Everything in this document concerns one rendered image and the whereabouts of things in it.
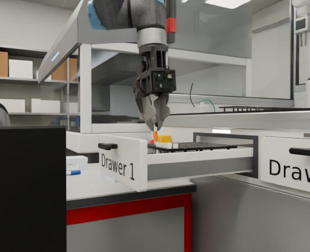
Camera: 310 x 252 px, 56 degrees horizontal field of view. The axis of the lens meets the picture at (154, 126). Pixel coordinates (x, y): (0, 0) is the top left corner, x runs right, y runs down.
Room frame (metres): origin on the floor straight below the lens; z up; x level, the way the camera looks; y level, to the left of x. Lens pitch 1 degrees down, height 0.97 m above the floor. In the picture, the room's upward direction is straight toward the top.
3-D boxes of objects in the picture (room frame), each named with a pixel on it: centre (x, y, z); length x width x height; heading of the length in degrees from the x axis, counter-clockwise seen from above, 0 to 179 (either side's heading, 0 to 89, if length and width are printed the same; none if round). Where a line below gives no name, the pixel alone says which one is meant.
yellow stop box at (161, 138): (1.17, -0.03, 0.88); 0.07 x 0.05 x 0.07; 28
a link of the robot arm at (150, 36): (0.76, 0.01, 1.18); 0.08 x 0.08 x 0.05
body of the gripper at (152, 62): (0.75, 0.00, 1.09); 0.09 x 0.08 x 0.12; 26
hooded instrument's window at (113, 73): (2.56, 0.29, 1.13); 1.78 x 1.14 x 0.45; 28
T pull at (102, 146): (0.72, 0.11, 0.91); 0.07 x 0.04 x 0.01; 28
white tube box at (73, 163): (1.25, 0.36, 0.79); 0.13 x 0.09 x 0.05; 119
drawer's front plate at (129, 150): (0.74, 0.09, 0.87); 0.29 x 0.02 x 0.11; 28
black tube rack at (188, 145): (0.83, -0.09, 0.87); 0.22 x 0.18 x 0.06; 118
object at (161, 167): (0.83, -0.10, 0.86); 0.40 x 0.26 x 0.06; 118
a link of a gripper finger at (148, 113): (0.75, 0.01, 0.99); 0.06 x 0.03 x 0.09; 26
